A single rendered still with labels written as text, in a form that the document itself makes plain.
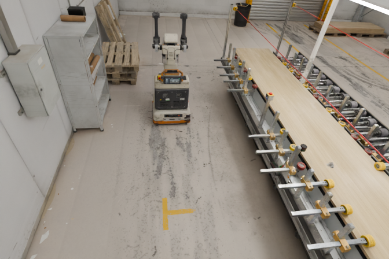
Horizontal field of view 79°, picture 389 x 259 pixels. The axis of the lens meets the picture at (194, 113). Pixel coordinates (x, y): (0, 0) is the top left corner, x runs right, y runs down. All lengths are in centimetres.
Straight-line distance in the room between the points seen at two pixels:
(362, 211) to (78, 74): 345
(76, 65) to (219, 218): 262
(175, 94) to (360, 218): 271
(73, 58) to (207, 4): 707
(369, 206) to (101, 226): 264
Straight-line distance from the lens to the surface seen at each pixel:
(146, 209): 308
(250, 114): 336
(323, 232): 262
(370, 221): 255
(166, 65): 391
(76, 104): 382
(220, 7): 988
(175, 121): 396
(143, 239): 292
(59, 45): 340
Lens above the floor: 266
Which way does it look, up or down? 38 degrees down
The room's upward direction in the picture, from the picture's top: 5 degrees clockwise
